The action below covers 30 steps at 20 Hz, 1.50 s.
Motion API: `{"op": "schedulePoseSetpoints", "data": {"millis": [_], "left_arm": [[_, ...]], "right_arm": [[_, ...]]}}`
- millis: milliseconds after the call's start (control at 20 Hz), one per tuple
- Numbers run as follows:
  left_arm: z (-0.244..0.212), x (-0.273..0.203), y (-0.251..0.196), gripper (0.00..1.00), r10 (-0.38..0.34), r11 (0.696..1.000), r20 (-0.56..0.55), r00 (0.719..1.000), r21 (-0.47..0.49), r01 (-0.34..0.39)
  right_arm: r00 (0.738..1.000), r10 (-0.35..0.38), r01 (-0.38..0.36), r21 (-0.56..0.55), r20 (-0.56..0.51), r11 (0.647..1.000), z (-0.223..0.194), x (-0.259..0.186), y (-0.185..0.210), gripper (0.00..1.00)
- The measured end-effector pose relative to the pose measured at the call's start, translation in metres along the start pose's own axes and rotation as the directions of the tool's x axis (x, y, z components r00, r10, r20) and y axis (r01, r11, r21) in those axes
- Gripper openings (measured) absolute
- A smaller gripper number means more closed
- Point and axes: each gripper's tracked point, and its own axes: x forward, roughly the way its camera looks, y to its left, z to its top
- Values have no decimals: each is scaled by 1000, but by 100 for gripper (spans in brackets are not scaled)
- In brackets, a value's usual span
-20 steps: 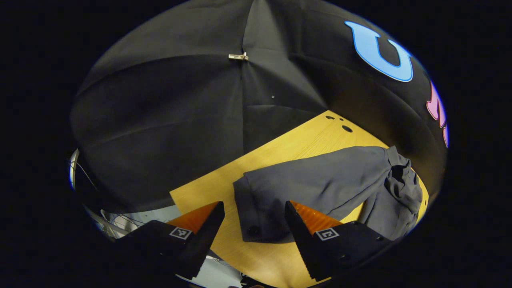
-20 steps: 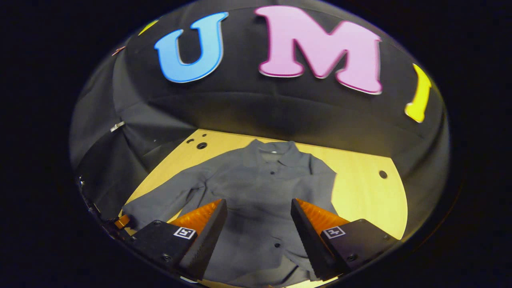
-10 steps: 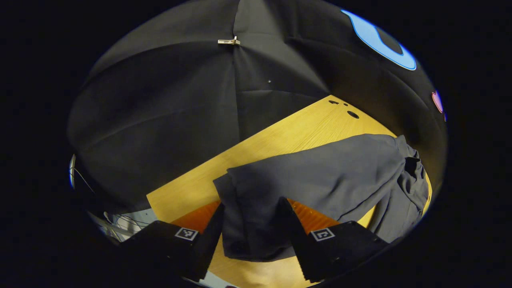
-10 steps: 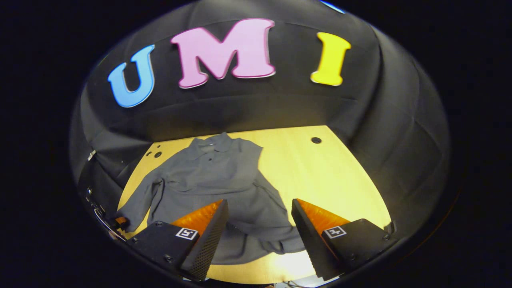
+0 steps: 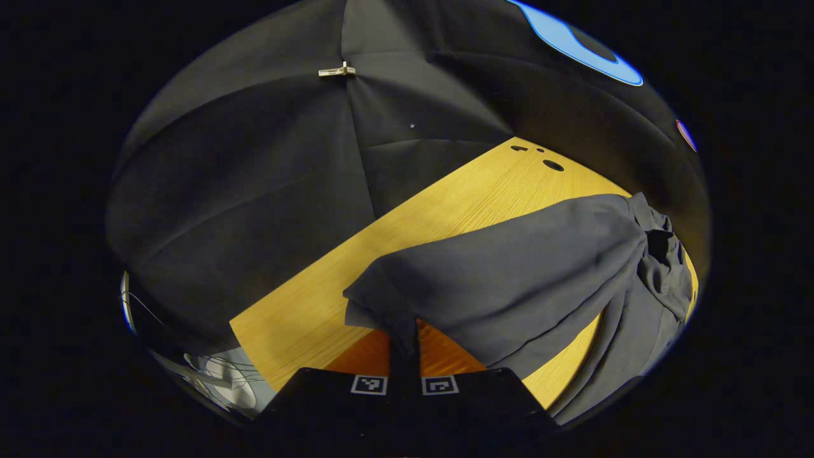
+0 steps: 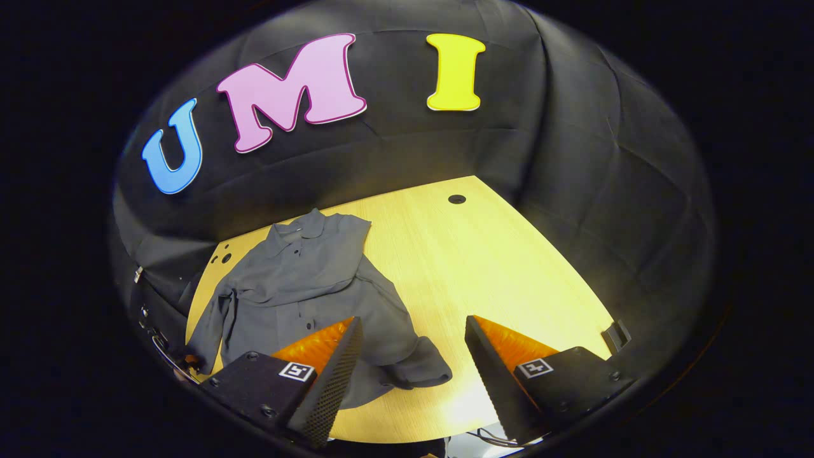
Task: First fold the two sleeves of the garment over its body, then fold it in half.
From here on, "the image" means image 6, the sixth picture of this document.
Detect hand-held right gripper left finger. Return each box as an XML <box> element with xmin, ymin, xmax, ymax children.
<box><xmin>200</xmin><ymin>316</ymin><xmax>365</xmax><ymax>450</ymax></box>

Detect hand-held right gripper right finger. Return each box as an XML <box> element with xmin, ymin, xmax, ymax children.
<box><xmin>464</xmin><ymin>314</ymin><xmax>637</xmax><ymax>445</ymax></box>

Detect grey button-up shirt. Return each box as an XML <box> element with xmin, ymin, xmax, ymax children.
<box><xmin>184</xmin><ymin>208</ymin><xmax>453</xmax><ymax>410</ymax></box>

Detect black backdrop cloth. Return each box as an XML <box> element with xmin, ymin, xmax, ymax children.
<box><xmin>108</xmin><ymin>0</ymin><xmax>719</xmax><ymax>382</ymax></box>

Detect black cable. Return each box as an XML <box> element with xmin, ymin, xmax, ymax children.
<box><xmin>467</xmin><ymin>427</ymin><xmax>517</xmax><ymax>450</ymax></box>

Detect black table bracket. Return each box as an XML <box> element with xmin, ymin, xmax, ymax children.
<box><xmin>601</xmin><ymin>320</ymin><xmax>633</xmax><ymax>356</ymax></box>

